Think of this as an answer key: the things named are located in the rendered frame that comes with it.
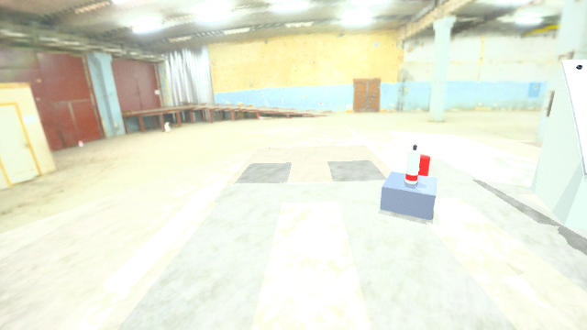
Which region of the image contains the pale blue square block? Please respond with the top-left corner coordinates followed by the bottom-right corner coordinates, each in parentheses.
top-left (380, 171), bottom-right (437, 220)

